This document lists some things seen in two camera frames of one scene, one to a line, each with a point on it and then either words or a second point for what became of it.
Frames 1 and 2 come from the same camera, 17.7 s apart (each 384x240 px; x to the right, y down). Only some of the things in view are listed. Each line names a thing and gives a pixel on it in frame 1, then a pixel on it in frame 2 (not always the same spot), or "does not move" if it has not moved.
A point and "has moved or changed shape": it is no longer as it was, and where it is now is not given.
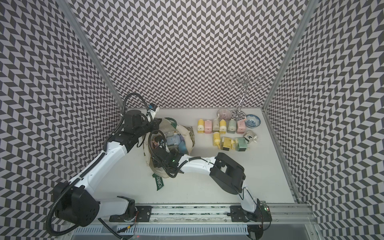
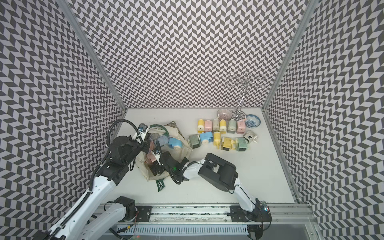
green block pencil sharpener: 242,144 does not move
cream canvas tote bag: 163,147 has moved or changed shape
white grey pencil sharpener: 250,136 does not move
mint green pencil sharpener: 232,126 does not move
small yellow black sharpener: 227,143 does not move
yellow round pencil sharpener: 222,127 does not move
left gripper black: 156,123 → 146,145
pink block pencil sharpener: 241,127 does not move
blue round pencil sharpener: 182,148 → 206,137
